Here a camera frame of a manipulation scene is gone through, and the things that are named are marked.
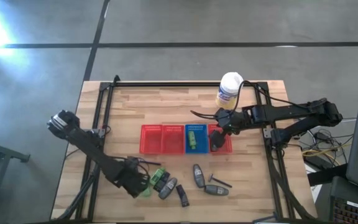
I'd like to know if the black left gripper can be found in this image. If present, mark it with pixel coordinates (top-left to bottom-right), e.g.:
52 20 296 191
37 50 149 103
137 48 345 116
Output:
116 156 151 199

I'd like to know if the blue-purple disposable razor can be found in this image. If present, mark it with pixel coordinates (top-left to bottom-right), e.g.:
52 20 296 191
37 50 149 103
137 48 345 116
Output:
137 159 162 167

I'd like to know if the dark blue small bottle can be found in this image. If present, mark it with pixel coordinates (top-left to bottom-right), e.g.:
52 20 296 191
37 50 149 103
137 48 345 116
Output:
153 171 171 193

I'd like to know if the dark blue tube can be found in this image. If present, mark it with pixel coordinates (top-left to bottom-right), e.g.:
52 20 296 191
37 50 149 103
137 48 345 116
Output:
176 184 190 208

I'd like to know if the dark disposable razor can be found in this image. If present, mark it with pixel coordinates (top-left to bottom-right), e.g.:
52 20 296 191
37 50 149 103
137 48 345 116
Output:
208 173 233 189

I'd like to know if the Lysol wipes canister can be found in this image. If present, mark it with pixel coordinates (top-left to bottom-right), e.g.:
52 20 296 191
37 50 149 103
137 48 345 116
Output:
215 72 245 110

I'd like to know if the red plastic basket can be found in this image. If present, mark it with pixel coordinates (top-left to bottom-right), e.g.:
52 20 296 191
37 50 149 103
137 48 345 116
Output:
208 123 233 156
161 124 186 156
139 124 163 156

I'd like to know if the blue plastic basket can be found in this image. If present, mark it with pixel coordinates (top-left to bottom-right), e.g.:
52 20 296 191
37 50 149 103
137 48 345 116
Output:
185 123 209 155

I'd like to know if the black power brick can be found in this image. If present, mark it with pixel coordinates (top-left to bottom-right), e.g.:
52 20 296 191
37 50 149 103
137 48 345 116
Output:
305 155 334 171

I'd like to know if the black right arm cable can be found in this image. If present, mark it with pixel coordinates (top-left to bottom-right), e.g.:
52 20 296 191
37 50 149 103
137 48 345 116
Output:
190 80 328 121

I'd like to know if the black aluminium table frame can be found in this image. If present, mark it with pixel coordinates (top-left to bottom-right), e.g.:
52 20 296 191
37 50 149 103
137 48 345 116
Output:
54 74 315 224

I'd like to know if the yellow cable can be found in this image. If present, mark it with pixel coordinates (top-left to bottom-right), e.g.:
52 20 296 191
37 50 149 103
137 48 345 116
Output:
301 148 338 160

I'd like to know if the black strap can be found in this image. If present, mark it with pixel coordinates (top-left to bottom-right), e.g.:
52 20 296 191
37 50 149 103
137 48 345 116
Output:
306 164 350 187

